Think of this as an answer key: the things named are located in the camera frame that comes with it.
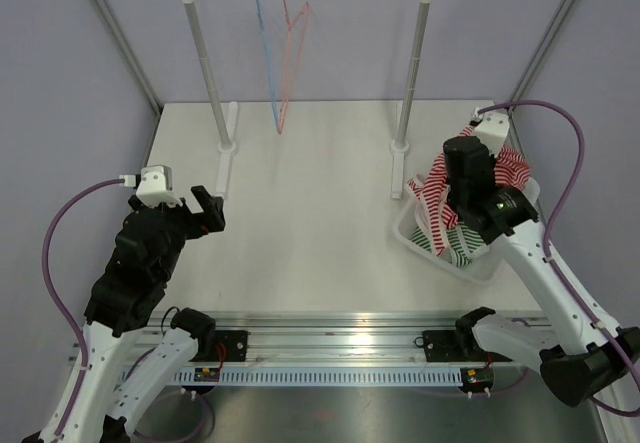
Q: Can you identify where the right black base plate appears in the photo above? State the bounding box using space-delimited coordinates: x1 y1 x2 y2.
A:
413 329 511 363

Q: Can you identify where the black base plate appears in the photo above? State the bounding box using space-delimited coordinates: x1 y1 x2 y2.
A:
413 329 511 363
193 330 249 363

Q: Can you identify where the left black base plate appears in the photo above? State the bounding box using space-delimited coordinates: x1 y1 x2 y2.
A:
193 330 249 363

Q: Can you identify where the white slotted cable duct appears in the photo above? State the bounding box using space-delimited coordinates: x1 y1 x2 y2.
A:
168 367 462 388

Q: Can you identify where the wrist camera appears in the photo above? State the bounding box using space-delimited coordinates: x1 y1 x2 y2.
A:
471 107 510 157
119 165 182 208

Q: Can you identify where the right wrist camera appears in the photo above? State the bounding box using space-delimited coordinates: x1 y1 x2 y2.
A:
471 107 510 157

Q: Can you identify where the clear plastic basket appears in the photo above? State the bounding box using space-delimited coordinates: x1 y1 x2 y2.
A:
392 146 541 288

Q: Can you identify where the aluminium mounting rail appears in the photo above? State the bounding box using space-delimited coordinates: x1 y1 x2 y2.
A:
208 311 462 368

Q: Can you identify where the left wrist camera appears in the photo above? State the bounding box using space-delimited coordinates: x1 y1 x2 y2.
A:
119 165 182 208

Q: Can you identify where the white clothes rack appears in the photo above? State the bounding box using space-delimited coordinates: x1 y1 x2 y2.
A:
181 0 432 200

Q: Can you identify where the red wire hanger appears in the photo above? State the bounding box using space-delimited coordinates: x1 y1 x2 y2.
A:
276 0 311 135

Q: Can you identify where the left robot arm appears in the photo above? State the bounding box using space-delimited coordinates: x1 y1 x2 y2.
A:
26 186 226 442

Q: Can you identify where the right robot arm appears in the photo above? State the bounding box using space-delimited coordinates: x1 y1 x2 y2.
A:
443 136 639 407

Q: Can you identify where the blue wire hanger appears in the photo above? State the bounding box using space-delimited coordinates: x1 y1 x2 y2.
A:
255 0 281 134

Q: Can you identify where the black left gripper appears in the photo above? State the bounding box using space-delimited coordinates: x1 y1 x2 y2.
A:
152 185 225 282

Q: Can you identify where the green striped tank top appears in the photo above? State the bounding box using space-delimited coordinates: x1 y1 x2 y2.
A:
410 224 489 267

